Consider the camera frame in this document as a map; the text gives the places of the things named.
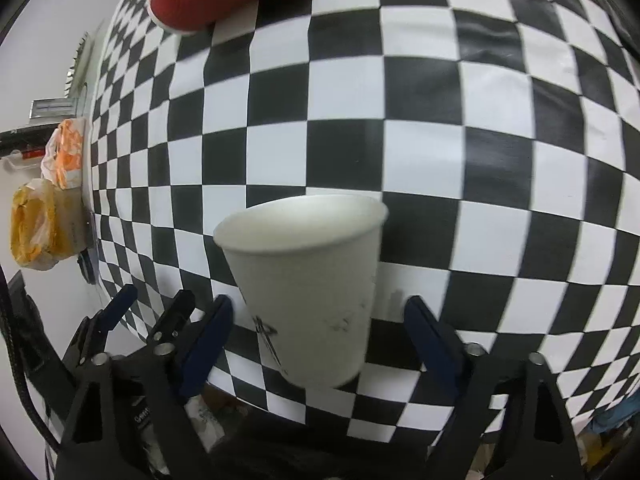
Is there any black white checkered tablecloth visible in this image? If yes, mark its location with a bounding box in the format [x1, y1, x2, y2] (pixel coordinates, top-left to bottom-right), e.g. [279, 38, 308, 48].
[89, 0, 639, 445]

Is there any decorated plate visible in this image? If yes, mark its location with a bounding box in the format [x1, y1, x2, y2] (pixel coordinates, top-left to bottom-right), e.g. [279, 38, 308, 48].
[64, 32, 93, 99]

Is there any orange white snack bag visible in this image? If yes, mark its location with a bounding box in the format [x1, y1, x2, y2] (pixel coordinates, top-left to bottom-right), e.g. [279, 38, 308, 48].
[40, 117, 86, 190]

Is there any dark bottle box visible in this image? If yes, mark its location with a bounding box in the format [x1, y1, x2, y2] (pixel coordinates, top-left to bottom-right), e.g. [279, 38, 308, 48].
[0, 124, 56, 158]

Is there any plain white paper cup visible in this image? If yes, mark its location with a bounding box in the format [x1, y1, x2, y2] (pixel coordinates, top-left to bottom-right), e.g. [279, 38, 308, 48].
[214, 194, 388, 389]

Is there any yellow snack bag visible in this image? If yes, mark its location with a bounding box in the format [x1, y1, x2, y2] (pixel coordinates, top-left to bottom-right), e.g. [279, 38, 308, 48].
[10, 178, 88, 271]

